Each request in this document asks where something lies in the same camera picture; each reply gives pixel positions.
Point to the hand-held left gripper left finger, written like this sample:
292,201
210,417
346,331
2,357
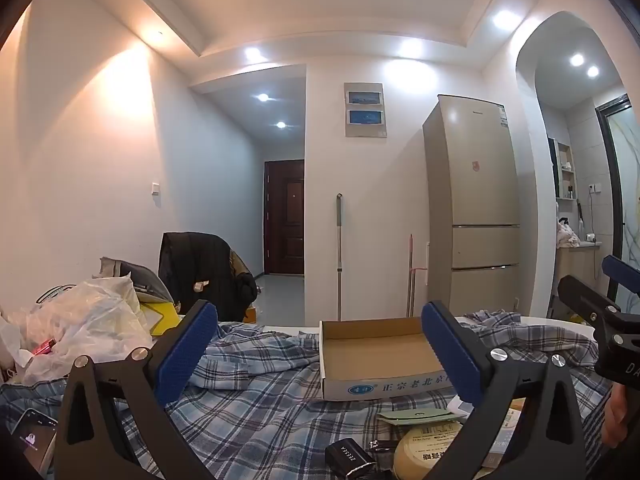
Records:
187,355

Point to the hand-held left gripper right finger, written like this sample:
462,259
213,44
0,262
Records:
447,355

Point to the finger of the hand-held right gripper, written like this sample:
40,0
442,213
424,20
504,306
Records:
622,272
585,297

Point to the green felt pouch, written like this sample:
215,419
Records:
415,416

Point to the shallow cardboard box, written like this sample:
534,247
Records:
375,355

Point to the round cream tin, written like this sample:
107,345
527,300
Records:
425,452

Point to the small glossy black box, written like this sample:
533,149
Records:
347,457

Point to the person's right hand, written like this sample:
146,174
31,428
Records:
616,417

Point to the bathroom vanity cabinet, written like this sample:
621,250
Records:
577,275

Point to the yellow folder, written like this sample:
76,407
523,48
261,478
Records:
162,317

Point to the pink cloth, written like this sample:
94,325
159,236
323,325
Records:
567,234

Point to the orange cardboard box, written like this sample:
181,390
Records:
250,314

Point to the red broom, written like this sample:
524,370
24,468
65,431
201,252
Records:
411,280

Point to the black framed glass door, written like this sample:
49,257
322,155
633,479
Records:
612,185

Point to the grey fabric bag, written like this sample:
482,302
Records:
142,277

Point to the black jacket on chair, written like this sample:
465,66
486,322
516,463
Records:
200,265

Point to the white plastic bag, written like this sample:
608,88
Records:
85,325

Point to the blue plaid blanket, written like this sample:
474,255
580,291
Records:
280,410

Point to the pink packet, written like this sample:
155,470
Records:
45,347

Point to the beige refrigerator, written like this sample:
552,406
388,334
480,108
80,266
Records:
475,200

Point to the dark brown door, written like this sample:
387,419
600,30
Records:
285,217

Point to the smartphone with lit screen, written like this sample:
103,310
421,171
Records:
32,437

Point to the wall niche shelf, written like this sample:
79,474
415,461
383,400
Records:
566,170

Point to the wall electrical panel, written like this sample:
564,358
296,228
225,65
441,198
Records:
366,110

